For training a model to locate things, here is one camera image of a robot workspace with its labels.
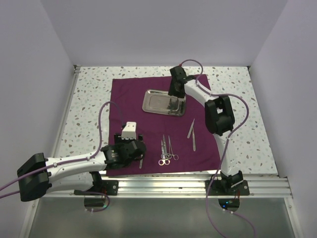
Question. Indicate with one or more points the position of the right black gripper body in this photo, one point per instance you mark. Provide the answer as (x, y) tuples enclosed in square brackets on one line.
[(173, 90)]

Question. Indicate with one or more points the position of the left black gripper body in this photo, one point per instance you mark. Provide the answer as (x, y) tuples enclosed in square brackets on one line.
[(119, 142)]

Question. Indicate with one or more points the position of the steel forceps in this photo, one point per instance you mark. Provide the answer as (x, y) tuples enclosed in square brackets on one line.
[(141, 163)]

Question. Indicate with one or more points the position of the steel scissors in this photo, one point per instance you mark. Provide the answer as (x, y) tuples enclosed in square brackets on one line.
[(164, 146), (164, 161)]

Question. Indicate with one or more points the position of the steel hemostat clamp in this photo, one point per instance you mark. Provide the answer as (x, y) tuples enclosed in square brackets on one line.
[(174, 156)]

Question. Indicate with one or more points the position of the purple surgical drape cloth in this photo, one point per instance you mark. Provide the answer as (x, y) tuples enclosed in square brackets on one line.
[(128, 96)]

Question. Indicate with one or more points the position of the steel scalpel handle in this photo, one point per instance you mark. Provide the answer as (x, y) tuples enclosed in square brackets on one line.
[(194, 140)]

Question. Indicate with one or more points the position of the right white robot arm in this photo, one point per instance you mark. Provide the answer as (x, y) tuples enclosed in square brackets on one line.
[(219, 119)]

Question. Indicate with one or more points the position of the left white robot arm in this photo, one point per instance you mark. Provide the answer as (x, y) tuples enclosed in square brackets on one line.
[(40, 175)]

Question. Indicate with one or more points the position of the steel instrument tray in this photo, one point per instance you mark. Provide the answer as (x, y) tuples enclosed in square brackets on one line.
[(159, 102)]

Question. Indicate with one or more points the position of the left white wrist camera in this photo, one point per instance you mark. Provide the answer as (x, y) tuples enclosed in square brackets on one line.
[(129, 131)]

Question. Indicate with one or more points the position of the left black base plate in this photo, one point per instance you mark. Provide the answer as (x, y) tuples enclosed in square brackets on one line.
[(103, 187)]

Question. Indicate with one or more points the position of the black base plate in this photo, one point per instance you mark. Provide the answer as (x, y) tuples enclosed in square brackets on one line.
[(103, 187), (229, 186)]

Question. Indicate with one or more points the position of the left aluminium side rail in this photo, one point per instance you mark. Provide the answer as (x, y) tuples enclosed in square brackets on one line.
[(65, 110)]

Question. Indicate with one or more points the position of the aluminium mounting rail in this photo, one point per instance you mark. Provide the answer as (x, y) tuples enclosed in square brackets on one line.
[(187, 186)]

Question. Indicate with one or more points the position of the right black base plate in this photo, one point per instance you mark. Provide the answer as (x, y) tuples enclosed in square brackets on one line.
[(229, 186)]

